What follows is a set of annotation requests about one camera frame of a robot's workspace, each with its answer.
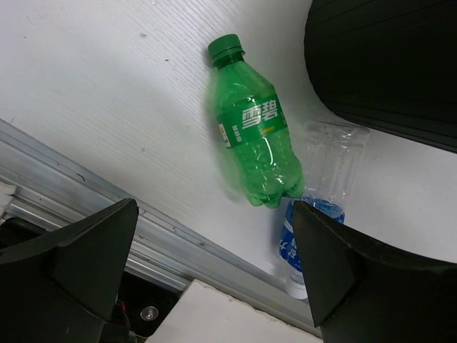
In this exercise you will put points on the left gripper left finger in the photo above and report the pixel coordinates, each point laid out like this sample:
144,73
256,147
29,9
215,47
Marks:
61,286

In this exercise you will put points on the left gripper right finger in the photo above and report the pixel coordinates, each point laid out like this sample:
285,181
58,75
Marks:
363,290

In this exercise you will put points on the green soda bottle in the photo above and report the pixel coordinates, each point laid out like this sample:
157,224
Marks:
253,126

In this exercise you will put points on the black plastic bin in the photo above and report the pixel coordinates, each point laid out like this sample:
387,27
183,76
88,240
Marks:
387,65

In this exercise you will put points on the blue label water bottle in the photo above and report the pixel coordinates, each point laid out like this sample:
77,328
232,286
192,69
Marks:
295,284

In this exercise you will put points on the clear crushed bottle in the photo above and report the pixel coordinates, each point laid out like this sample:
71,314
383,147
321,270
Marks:
330,154

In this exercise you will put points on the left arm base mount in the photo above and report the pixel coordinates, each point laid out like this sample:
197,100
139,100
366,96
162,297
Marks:
140,308

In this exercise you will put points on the front aluminium rail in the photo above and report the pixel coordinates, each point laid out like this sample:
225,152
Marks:
52,191

